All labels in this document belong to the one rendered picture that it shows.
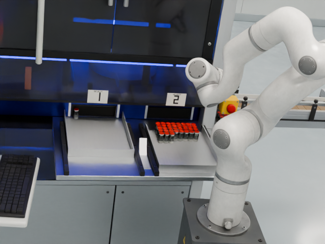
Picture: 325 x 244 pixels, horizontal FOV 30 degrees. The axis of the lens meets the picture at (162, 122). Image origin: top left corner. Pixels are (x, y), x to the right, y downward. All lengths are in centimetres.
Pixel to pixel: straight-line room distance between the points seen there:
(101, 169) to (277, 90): 81
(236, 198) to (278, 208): 189
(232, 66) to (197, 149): 71
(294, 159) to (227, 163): 259
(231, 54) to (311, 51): 31
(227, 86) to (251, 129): 16
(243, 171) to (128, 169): 52
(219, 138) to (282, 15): 42
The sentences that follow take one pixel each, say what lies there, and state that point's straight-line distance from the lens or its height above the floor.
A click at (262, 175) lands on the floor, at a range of 425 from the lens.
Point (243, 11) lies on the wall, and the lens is 765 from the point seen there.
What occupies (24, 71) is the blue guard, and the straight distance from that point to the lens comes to 251.
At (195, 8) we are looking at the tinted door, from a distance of 251.
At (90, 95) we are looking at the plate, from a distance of 256.
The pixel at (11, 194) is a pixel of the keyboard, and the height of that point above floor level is 83.
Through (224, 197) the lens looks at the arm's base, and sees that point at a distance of 206.
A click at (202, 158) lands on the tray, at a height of 88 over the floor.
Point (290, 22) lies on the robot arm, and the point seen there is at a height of 162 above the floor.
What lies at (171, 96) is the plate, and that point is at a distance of 261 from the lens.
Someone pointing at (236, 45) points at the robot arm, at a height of 150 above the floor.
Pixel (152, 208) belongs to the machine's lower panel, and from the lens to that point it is 290.
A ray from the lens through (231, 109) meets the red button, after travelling 268.
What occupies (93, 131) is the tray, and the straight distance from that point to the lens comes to 257.
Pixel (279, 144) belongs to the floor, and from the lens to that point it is 473.
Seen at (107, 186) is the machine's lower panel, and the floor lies 57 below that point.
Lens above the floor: 209
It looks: 26 degrees down
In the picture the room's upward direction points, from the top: 8 degrees clockwise
